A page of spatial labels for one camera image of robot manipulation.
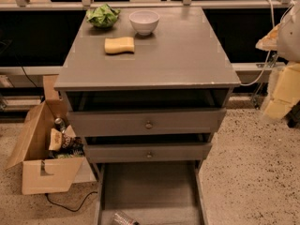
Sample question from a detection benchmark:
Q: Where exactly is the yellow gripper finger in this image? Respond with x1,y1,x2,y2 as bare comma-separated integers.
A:
262,62,300,120
255,25,279,51

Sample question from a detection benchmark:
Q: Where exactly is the clear plastic water bottle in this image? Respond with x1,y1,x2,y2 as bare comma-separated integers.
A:
111,212,140,225

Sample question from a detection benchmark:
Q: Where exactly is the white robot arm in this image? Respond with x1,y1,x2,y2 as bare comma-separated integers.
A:
255,0,300,120

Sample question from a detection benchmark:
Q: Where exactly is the grey top drawer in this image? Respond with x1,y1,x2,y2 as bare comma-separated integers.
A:
67,109,226,137

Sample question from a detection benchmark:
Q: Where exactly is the grey middle drawer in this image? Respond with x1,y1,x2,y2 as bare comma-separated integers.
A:
85,142,212,163

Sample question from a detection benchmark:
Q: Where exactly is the grey wooden drawer cabinet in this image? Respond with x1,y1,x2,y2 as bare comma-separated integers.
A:
53,6,242,173

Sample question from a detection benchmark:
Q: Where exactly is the grey open bottom drawer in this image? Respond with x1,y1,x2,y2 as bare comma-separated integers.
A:
93,161,208,225

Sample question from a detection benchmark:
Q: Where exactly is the metal clamp stand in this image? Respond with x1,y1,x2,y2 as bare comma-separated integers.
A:
250,52,278,110

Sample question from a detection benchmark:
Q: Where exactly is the white ceramic bowl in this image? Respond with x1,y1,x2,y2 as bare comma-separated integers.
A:
129,10,160,36

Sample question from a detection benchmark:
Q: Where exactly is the yellow sponge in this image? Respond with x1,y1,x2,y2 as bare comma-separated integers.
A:
104,37,135,54

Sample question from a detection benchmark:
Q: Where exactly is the green lettuce head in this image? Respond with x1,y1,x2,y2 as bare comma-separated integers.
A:
86,4,121,29

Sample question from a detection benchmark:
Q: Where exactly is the metal can in box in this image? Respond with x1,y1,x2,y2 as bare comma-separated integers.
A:
54,117,67,133

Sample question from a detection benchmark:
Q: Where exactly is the snack bag in box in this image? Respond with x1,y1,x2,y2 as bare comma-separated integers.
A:
49,128,84,158

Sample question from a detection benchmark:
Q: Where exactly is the open cardboard box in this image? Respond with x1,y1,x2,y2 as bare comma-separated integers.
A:
6,75,96,195

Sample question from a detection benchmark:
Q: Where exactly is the white hanging cable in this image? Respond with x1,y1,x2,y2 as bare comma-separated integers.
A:
240,0,296,87

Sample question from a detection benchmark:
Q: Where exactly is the black floor cable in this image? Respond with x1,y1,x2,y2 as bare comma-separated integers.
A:
45,190,98,213

